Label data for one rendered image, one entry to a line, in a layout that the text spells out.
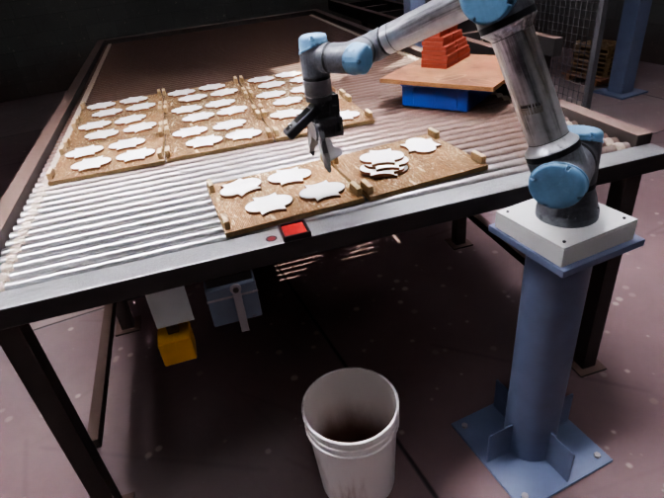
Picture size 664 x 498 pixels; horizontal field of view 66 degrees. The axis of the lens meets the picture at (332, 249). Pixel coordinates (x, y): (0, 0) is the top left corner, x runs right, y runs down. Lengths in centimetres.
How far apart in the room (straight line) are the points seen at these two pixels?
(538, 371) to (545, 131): 77
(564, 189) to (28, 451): 211
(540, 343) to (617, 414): 70
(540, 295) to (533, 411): 45
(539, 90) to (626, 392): 144
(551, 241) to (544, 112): 32
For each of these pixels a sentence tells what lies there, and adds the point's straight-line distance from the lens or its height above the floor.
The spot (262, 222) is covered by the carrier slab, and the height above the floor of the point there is 94.
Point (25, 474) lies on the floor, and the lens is 237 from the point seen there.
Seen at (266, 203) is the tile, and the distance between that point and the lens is 150.
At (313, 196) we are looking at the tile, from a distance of 150.
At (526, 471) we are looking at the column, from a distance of 197.
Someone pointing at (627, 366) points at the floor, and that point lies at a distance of 243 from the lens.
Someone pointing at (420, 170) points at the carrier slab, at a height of 94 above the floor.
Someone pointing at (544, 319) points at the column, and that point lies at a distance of 154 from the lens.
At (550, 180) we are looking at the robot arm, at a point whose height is 111.
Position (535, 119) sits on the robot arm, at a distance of 118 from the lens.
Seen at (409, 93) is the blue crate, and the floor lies 98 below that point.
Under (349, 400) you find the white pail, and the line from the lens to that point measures 183.
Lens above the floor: 160
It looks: 32 degrees down
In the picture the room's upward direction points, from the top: 6 degrees counter-clockwise
